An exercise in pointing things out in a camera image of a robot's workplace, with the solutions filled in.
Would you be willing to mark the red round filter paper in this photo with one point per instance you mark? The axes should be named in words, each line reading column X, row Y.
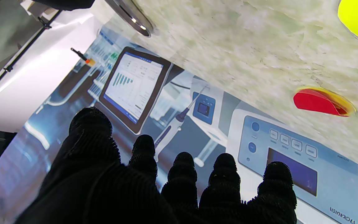
column 314, row 101

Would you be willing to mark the clear culture dish yellow base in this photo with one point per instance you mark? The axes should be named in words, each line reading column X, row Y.
column 348, row 105

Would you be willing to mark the black backdrop frame pole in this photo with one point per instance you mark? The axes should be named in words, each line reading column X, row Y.
column 14, row 62

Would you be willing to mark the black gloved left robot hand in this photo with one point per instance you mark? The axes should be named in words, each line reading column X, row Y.
column 104, row 193

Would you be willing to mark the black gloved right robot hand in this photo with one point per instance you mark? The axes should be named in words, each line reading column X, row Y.
column 64, row 4

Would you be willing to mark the printed laboratory backdrop poster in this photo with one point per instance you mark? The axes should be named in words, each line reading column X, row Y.
column 182, row 118

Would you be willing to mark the steel kidney tray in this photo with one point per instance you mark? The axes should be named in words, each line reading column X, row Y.
column 132, row 17

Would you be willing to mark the white side backdrop sheet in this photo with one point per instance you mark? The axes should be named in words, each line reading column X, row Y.
column 33, row 81

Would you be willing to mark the black orange-tipped spring clamp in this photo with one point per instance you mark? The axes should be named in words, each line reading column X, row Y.
column 81, row 56

